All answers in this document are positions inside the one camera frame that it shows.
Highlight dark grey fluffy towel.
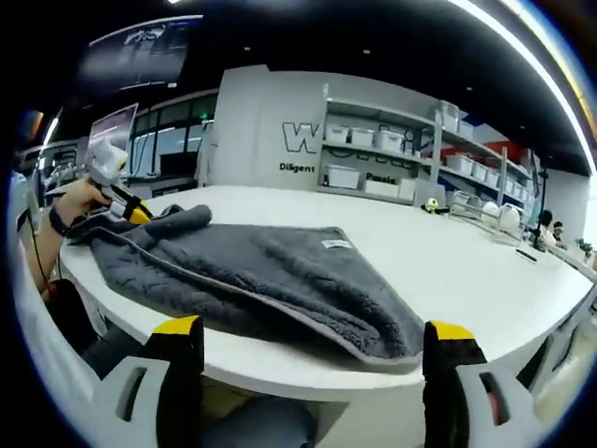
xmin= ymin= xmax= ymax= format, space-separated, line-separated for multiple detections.
xmin=64 ymin=203 xmax=426 ymax=375

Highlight person's left hand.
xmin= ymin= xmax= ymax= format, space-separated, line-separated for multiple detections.
xmin=54 ymin=179 xmax=113 ymax=220

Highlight purple screen monitor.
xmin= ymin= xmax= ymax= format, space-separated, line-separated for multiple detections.
xmin=88 ymin=103 xmax=140 ymax=151

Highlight dark wristband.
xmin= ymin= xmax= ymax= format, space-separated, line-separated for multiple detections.
xmin=49 ymin=204 xmax=72 ymax=237

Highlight white hanging coat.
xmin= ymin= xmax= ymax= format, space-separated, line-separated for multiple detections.
xmin=193 ymin=119 xmax=220 ymax=188

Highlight person's leg in blue jeans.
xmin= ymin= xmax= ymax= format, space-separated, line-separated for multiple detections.
xmin=207 ymin=396 xmax=318 ymax=448

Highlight ceiling-hung dark screen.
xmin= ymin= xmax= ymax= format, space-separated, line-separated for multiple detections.
xmin=76 ymin=13 xmax=205 ymax=92

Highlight small green plant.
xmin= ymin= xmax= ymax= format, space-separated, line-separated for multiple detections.
xmin=576 ymin=237 xmax=596 ymax=268

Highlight small yellow toy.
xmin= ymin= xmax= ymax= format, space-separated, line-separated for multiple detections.
xmin=419 ymin=196 xmax=450 ymax=216

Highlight black tripod stand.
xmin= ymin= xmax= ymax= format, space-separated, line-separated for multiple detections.
xmin=531 ymin=170 xmax=552 ymax=253

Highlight row of white storage bins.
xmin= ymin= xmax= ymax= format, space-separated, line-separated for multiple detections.
xmin=324 ymin=100 xmax=533 ymax=200

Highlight grey metal shelf rack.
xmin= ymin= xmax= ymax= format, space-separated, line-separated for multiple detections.
xmin=319 ymin=83 xmax=549 ymax=211

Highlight long ceiling light strip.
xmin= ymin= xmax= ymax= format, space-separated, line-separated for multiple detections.
xmin=447 ymin=0 xmax=597 ymax=155

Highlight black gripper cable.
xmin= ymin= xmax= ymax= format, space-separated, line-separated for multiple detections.
xmin=18 ymin=207 xmax=64 ymax=293

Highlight wire dish rack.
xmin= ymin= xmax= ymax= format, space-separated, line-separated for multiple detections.
xmin=448 ymin=189 xmax=523 ymax=245

